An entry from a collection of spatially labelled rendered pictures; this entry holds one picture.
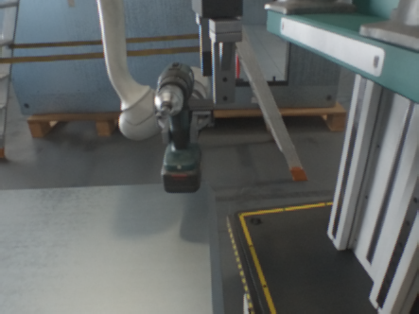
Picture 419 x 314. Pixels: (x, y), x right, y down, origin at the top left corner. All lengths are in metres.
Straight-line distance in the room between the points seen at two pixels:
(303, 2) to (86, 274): 0.73
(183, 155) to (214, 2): 0.33
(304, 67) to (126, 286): 2.20
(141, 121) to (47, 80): 2.00
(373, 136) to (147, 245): 0.63
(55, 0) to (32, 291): 2.26
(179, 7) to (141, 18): 0.28
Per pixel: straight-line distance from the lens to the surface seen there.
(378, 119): 0.92
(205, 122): 0.68
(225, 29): 0.36
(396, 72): 0.47
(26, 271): 0.69
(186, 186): 0.62
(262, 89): 1.75
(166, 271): 0.60
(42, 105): 2.95
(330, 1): 0.84
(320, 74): 2.61
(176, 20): 2.44
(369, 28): 0.50
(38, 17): 2.75
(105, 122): 2.67
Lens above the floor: 1.10
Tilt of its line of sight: 28 degrees down
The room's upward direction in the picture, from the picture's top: 2 degrees counter-clockwise
